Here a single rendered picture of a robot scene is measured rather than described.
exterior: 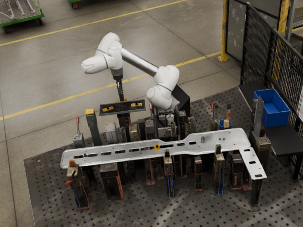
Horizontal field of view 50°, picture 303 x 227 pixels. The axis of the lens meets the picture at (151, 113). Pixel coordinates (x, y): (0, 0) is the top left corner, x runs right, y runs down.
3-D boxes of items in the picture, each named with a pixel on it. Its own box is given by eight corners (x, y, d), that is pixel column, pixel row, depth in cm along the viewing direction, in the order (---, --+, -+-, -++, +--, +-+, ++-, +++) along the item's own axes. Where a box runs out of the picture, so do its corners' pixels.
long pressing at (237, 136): (58, 172, 231) (58, 170, 230) (63, 150, 249) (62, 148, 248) (252, 148, 232) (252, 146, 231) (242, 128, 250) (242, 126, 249)
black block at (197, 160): (194, 194, 241) (194, 166, 223) (191, 183, 249) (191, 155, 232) (205, 192, 241) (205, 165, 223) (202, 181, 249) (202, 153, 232)
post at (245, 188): (243, 191, 239) (247, 163, 221) (239, 179, 247) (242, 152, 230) (252, 190, 239) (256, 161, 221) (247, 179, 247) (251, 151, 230)
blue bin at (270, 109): (266, 127, 242) (268, 113, 235) (252, 104, 267) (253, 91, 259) (288, 124, 243) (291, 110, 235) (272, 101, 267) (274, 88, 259)
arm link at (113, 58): (120, 61, 242) (103, 66, 238) (117, 42, 233) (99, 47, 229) (125, 67, 234) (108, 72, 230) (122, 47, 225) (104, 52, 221)
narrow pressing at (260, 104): (258, 141, 236) (263, 102, 215) (253, 131, 245) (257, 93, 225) (259, 141, 236) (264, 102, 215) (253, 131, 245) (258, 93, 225)
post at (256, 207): (251, 211, 224) (255, 183, 207) (246, 198, 233) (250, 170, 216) (261, 210, 224) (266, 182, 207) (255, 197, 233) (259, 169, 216)
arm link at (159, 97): (156, 108, 308) (140, 98, 294) (165, 91, 309) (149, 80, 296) (167, 112, 296) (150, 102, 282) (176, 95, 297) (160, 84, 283)
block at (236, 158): (230, 191, 239) (232, 164, 223) (226, 179, 248) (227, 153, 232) (243, 189, 240) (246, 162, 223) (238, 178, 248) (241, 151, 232)
